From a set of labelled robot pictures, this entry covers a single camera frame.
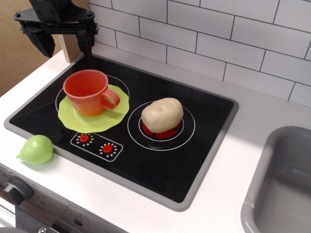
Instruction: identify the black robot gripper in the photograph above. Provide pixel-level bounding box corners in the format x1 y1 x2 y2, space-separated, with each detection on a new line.
13 0 98 58

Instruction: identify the orange plastic cup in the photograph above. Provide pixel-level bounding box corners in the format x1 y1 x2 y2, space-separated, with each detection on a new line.
63 69 121 116

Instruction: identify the lime green plastic plate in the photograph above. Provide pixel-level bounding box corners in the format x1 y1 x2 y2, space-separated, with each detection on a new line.
58 84 130 133

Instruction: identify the wooden side panel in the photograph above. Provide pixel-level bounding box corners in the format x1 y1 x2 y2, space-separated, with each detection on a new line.
0 0 98 97

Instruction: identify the green toy pear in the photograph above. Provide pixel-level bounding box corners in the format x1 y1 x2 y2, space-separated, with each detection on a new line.
16 135 53 164

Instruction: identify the beige toy potato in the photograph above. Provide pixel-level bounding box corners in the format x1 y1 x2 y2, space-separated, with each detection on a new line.
141 98 184 133

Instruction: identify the grey oven knob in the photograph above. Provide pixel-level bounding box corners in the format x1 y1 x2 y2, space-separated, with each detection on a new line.
4 177 34 206

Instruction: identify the grey oven front panel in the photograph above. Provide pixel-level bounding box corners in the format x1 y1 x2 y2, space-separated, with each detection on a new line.
0 166 123 233

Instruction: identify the black toy stovetop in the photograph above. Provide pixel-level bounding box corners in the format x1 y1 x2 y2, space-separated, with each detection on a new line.
4 57 238 212

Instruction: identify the grey toy sink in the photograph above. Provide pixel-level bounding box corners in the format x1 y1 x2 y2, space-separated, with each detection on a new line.
241 126 311 233

